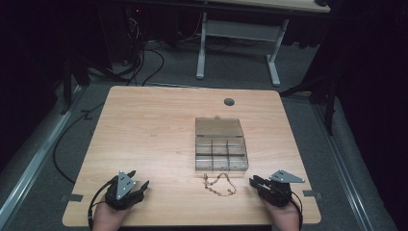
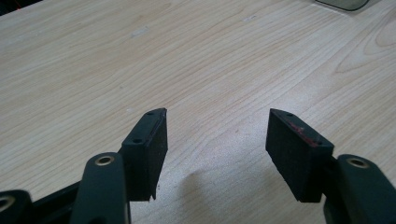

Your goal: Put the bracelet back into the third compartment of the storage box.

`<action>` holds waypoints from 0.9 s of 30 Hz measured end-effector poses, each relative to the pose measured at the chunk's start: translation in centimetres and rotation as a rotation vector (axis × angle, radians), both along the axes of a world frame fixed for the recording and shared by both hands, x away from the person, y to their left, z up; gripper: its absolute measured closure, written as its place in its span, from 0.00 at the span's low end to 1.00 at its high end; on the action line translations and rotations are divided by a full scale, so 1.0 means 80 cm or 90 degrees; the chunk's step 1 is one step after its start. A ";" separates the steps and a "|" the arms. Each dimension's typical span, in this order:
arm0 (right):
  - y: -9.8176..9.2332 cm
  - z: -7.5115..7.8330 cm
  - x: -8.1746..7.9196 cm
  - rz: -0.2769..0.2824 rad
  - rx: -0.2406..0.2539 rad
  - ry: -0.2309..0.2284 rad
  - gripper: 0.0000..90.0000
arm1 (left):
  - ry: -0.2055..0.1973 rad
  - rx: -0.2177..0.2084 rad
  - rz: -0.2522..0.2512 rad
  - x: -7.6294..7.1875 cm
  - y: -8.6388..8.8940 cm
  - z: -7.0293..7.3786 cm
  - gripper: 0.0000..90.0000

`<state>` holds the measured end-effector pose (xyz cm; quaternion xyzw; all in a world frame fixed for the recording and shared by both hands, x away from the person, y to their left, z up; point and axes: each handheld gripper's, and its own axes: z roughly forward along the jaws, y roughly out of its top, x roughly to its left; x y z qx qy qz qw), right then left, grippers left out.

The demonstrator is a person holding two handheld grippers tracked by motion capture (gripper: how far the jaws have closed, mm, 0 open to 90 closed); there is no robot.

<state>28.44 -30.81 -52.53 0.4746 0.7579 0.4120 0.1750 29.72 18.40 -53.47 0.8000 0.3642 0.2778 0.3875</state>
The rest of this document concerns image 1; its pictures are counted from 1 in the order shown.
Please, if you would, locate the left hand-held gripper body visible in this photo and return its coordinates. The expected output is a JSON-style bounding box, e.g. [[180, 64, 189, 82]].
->
[[104, 169, 146, 212]]

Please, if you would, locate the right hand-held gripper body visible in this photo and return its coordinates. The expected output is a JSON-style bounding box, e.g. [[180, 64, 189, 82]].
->
[[257, 169, 306, 208]]

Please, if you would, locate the person's right hand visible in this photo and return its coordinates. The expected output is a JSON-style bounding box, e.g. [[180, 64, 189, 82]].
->
[[260, 197, 301, 231]]

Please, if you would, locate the person's left hand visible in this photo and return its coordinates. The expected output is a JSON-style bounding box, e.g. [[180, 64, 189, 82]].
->
[[91, 199, 131, 231]]

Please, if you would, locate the clear plastic compartment box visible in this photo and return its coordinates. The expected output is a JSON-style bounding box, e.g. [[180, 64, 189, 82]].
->
[[194, 116, 250, 172]]

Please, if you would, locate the black stand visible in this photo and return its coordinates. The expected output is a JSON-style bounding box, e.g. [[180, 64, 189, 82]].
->
[[60, 52, 131, 116], [278, 61, 340, 137]]

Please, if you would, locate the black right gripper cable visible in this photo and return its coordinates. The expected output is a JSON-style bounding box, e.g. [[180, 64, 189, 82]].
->
[[290, 190, 304, 231]]

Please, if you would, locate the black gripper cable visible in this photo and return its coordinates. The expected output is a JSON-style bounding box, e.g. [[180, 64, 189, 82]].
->
[[290, 190, 304, 231], [87, 179, 117, 231]]

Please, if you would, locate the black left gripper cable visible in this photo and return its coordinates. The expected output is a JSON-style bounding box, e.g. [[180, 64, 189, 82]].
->
[[87, 179, 117, 231]]

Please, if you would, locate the beaded bracelet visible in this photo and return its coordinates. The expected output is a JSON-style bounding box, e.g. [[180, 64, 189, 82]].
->
[[202, 171, 238, 197]]

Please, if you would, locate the metal floor rail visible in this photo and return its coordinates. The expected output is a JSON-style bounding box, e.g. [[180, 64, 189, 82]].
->
[[312, 102, 377, 231], [0, 85, 85, 227]]

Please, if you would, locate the black floor cable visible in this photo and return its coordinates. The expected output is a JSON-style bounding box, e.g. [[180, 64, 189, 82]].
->
[[52, 101, 107, 186]]

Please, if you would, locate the bundle of black cables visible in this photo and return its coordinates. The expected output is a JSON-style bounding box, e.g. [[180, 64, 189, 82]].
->
[[123, 13, 166, 87]]

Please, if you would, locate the white metal desk frame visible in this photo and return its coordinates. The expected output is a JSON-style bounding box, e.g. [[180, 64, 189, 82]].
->
[[195, 0, 332, 88]]

